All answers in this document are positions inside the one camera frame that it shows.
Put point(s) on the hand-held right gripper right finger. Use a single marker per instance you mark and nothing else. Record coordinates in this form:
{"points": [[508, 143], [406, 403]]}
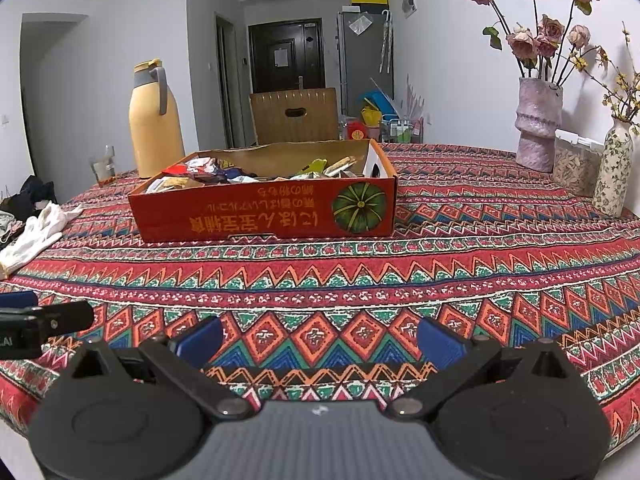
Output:
{"points": [[440, 342]]}

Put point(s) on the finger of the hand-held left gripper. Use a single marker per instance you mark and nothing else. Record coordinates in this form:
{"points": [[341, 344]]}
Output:
{"points": [[17, 300], [67, 317]]}

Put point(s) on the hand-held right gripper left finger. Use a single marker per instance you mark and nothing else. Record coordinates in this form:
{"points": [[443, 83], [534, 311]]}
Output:
{"points": [[200, 340]]}

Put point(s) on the orange cardboard box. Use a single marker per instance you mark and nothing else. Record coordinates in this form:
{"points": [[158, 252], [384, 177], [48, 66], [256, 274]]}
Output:
{"points": [[250, 215]]}

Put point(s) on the heap of assorted snack packets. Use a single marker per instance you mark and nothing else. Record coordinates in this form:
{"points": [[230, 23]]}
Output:
{"points": [[225, 172]]}

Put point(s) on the white cotton glove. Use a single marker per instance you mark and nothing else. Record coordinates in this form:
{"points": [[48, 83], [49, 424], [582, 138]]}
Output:
{"points": [[35, 240]]}

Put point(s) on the patterned tablecloth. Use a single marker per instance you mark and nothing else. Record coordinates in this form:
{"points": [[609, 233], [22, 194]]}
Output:
{"points": [[350, 270]]}

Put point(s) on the glass cup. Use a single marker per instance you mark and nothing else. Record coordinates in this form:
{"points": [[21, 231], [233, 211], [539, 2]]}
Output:
{"points": [[103, 170]]}

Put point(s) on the yellow thermos jug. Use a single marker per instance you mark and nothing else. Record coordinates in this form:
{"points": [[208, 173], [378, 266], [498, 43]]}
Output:
{"points": [[155, 135]]}

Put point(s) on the clear seed container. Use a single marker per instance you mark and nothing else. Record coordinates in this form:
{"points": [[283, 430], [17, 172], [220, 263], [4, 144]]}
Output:
{"points": [[575, 165]]}

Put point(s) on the red gift box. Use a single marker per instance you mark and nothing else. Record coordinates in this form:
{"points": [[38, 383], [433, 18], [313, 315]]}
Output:
{"points": [[357, 131]]}

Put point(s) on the pink ceramic vase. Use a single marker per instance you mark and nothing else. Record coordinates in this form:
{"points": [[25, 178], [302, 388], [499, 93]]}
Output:
{"points": [[537, 130]]}

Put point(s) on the yellow bag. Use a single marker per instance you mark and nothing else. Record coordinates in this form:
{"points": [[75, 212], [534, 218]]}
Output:
{"points": [[371, 117]]}

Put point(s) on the floral ceramic vase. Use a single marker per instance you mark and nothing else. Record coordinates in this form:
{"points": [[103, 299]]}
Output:
{"points": [[612, 175]]}

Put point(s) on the blue plastic item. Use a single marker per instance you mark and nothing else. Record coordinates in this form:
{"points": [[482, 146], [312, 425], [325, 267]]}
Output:
{"points": [[382, 100]]}

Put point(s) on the dark entrance door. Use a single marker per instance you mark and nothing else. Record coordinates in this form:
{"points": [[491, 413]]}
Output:
{"points": [[265, 70]]}

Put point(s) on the grey refrigerator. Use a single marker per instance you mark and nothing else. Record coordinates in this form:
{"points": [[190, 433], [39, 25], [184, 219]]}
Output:
{"points": [[360, 65]]}

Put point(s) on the folded umbrella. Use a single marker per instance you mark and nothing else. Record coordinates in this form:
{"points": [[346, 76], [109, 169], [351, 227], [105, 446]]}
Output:
{"points": [[385, 40]]}

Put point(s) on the yellow flower branches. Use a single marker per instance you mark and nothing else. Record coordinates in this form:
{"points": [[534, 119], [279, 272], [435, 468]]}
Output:
{"points": [[622, 95]]}

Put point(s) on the dried rose bouquet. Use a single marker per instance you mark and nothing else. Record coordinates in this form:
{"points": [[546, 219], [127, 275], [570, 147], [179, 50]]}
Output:
{"points": [[522, 42]]}

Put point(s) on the yellow box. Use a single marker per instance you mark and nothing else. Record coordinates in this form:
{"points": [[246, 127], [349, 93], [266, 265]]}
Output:
{"points": [[370, 0]]}

